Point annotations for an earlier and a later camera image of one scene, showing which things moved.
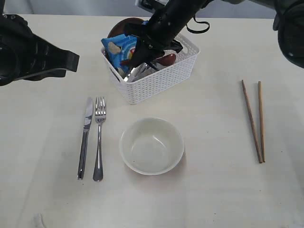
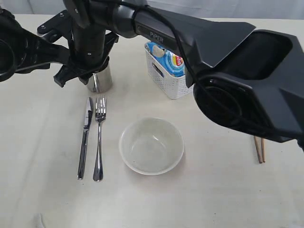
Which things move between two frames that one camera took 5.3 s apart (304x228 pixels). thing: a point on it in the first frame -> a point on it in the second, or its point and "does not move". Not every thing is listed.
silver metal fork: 100,113 does not move
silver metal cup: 143,71 -> 101,81
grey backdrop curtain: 227,9 does not move
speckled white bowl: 151,146 does not move
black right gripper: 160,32 -> 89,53
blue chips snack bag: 120,49 -> 170,61
